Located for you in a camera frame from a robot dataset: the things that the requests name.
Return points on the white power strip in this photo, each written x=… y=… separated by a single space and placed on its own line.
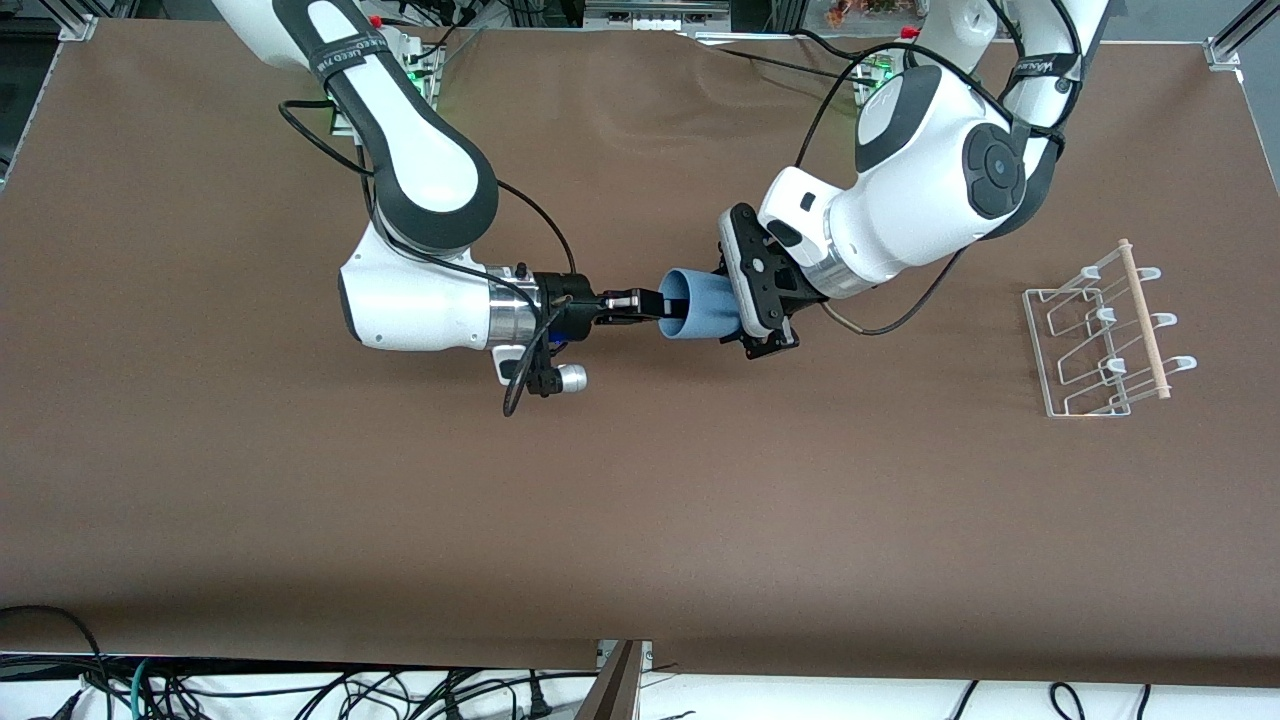
x=655 y=25

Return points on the blue plastic cup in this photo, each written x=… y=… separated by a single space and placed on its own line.
x=705 y=305

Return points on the small metal table bracket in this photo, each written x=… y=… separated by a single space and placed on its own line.
x=645 y=652

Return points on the aluminium frame corner post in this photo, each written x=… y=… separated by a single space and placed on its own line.
x=78 y=22
x=1235 y=40

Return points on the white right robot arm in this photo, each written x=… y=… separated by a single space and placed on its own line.
x=420 y=170

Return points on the orange background objects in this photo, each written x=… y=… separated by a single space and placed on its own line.
x=860 y=10

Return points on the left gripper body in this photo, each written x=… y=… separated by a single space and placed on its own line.
x=803 y=287

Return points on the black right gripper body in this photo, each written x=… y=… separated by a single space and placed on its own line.
x=574 y=304

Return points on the brown table cover sheet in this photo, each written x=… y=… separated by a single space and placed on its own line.
x=640 y=500

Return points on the silver metal box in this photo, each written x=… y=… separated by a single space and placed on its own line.
x=655 y=8

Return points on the black power plug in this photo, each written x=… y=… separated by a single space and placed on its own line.
x=538 y=706

